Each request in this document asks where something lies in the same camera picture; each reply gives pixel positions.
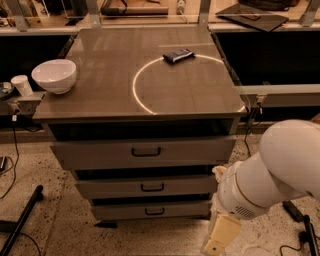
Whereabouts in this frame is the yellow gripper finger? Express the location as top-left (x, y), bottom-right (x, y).
top-left (201, 213), bottom-right (241, 256)

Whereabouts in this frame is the grey drawer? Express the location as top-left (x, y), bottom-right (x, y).
top-left (76, 175), bottom-right (217, 199)
top-left (51, 135), bottom-right (236, 170)
top-left (92, 200), bottom-right (212, 221)

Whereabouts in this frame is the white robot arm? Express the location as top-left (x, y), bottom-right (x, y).
top-left (202, 120), bottom-right (320, 256)

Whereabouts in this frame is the grey bottom drawer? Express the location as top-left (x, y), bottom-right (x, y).
top-left (92, 200), bottom-right (212, 221)

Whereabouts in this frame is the grey top drawer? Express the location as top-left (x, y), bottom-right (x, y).
top-left (51, 135), bottom-right (236, 170)

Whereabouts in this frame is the grey drawer cabinet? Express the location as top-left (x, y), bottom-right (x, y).
top-left (31, 25), bottom-right (248, 230)

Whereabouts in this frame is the dark snack bar wrapper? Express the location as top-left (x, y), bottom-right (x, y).
top-left (163, 49), bottom-right (195, 64)

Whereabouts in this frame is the black flat board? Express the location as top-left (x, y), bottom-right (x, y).
top-left (216, 4), bottom-right (288, 32)

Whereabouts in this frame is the black metal stand leg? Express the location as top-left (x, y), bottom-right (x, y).
top-left (0, 185), bottom-right (43, 256)

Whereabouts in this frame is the white ceramic bowl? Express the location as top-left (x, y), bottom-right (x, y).
top-left (31, 59), bottom-right (77, 94)

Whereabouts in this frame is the white paper cup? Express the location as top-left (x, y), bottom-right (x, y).
top-left (11, 75), bottom-right (33, 97)

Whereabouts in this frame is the dark round dish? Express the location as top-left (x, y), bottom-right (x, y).
top-left (0, 82), bottom-right (14, 101)

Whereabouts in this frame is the black cable with adapter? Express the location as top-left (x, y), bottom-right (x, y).
top-left (243, 99), bottom-right (305, 223)

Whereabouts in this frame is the grey clamp bracket left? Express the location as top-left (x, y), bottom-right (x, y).
top-left (7, 91), bottom-right (45, 115)

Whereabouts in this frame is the black cable left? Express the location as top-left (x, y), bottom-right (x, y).
top-left (0, 113), bottom-right (20, 200)

